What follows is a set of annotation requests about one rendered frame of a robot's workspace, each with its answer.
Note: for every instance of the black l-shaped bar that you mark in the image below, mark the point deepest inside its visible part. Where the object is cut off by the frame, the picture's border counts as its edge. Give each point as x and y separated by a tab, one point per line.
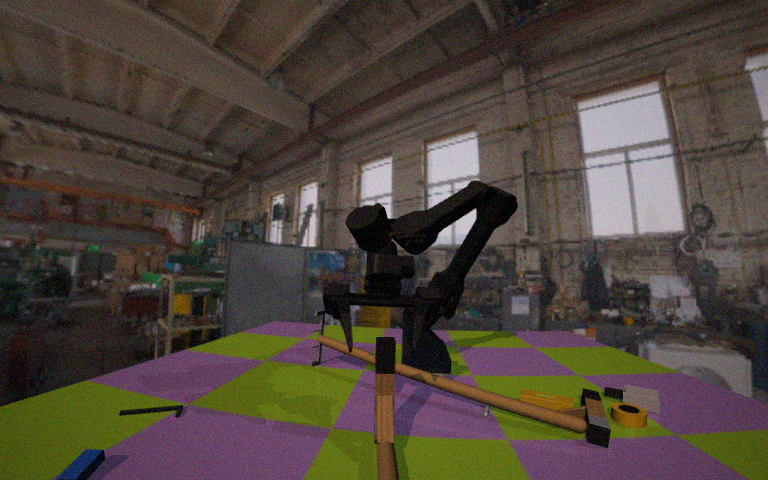
153	410

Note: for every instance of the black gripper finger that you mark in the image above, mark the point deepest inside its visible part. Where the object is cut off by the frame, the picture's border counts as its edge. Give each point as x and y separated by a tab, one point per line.
422	313
341	311

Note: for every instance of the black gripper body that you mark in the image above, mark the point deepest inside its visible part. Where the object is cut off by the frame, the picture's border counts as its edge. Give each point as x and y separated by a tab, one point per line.
381	295

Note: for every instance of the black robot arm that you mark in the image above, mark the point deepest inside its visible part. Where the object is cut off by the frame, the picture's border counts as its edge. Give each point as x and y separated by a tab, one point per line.
418	230

